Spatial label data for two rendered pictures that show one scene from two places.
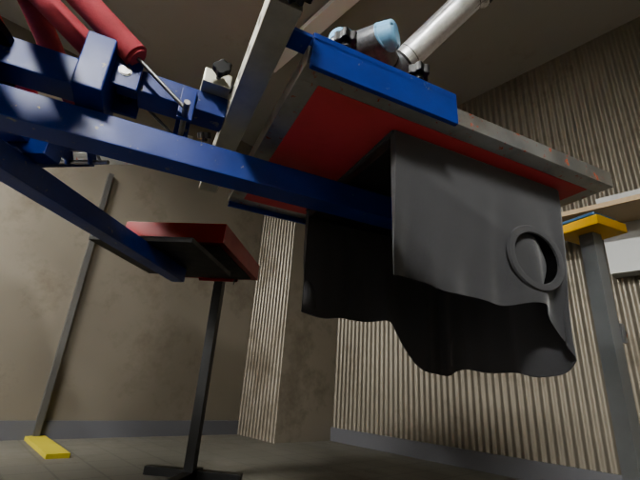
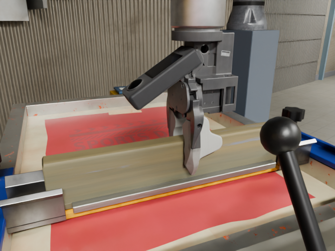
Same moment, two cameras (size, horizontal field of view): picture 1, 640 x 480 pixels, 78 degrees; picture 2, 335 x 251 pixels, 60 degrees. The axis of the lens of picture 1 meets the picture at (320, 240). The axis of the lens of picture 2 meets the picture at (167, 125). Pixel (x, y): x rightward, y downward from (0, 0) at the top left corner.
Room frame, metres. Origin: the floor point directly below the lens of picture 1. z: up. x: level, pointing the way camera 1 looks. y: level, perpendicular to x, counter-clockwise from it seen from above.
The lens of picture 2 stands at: (0.85, 0.41, 1.23)
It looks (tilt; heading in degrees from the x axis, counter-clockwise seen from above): 20 degrees down; 271
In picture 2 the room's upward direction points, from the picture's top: straight up
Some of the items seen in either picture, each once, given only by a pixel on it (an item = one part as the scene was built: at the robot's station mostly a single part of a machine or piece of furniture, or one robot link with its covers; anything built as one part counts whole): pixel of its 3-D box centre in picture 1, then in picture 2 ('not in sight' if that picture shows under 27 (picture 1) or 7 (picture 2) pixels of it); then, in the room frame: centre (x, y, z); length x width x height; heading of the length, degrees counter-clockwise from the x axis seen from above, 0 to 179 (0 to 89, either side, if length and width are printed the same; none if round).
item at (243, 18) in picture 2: not in sight; (247, 16); (0.56, -0.77, 1.25); 0.15 x 0.15 x 0.10
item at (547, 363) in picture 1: (491, 292); not in sight; (1.03, -0.47, 0.74); 0.45 x 0.03 x 0.43; 23
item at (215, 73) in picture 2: not in sight; (200, 73); (0.80, -0.02, 1.16); 0.09 x 0.08 x 0.12; 23
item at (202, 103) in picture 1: (183, 103); not in sight; (0.69, 0.31, 1.02); 0.17 x 0.06 x 0.05; 113
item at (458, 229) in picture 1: (475, 244); not in sight; (0.77, -0.33, 0.77); 0.46 x 0.09 x 0.36; 113
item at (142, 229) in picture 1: (200, 254); not in sight; (1.90, 0.60, 1.06); 0.61 x 0.46 x 0.12; 173
